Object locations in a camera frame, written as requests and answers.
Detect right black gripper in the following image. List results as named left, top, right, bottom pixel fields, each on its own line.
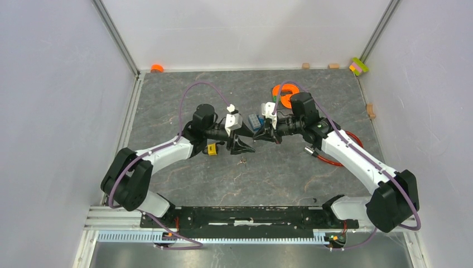
left=253, top=116, right=305, bottom=145

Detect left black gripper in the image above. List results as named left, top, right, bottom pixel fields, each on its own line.
left=204, top=120, right=255, bottom=155

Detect yellow black padlock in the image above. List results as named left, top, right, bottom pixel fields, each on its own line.
left=203, top=141, right=225, bottom=156

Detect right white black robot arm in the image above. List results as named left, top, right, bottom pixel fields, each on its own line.
left=253, top=92, right=422, bottom=233

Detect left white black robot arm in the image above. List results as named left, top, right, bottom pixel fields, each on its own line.
left=100, top=104, right=255, bottom=228

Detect small silver key bunch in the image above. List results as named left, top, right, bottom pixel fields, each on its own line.
left=238, top=157, right=247, bottom=165

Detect grey blue brick stack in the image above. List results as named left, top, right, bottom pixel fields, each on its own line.
left=248, top=113, right=264, bottom=132

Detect orange track on grey plate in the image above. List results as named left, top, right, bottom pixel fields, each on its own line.
left=272, top=84, right=300, bottom=109

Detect curved wooden piece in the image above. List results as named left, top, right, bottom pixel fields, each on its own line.
left=366, top=103, right=376, bottom=120

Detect orange round cap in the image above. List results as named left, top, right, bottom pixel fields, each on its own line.
left=150, top=64, right=164, bottom=73

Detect green pink yellow brick stack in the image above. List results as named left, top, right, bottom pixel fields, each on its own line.
left=349, top=58, right=369, bottom=76

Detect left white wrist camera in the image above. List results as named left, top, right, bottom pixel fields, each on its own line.
left=225, top=104, right=243, bottom=136

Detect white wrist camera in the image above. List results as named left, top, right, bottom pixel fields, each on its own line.
left=261, top=102, right=277, bottom=129
left=225, top=104, right=243, bottom=136

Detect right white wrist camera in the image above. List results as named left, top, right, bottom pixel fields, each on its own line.
left=261, top=102, right=277, bottom=129

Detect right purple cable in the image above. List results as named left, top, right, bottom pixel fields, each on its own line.
left=272, top=80, right=422, bottom=251

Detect purple cable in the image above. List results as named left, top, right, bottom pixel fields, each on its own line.
left=107, top=81, right=234, bottom=251
left=272, top=80, right=422, bottom=251

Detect red cable loop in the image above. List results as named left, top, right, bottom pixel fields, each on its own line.
left=304, top=131, right=365, bottom=167

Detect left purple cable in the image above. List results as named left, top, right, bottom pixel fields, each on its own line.
left=107, top=81, right=234, bottom=251

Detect light blue toothed cable duct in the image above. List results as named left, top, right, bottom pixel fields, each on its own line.
left=97, top=231, right=329, bottom=245

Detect aluminium frame rails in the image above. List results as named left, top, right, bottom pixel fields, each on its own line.
left=72, top=0, right=147, bottom=268

